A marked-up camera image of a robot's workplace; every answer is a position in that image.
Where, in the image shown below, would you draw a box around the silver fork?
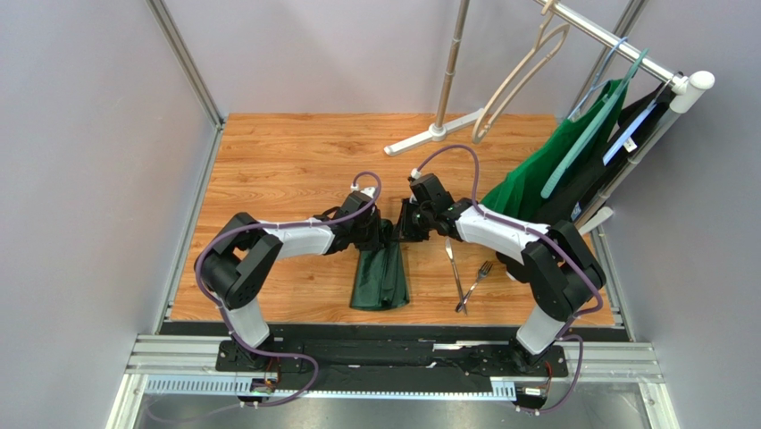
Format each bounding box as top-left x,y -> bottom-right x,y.
456,261 -> 493,313

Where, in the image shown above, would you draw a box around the metal clothes rack rail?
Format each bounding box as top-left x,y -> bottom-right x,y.
537,1 -> 715,114

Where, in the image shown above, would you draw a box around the blue clothes hanger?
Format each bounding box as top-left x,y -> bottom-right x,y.
567,36 -> 628,121

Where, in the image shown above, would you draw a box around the dark green cloth napkin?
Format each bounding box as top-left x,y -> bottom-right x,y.
349,219 -> 410,311

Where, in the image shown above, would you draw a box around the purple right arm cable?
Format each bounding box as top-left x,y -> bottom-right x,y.
414,144 -> 606,416

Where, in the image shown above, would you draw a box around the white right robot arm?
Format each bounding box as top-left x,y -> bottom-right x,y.
400,172 -> 606,364

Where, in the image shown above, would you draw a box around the bright green t-shirt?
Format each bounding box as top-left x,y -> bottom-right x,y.
481,80 -> 622,222

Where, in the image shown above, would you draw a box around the teal clothes hanger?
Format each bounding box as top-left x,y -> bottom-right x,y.
540,48 -> 649,198

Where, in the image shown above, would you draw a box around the black garment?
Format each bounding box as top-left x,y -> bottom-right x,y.
530,88 -> 674,225

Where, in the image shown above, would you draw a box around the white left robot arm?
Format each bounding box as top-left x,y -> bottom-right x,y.
194,187 -> 381,349

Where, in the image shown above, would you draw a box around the metal rack upright pole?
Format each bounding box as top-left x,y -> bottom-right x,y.
434,0 -> 471,127

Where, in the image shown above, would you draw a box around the beige clothes hanger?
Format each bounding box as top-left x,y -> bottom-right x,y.
471,1 -> 571,144

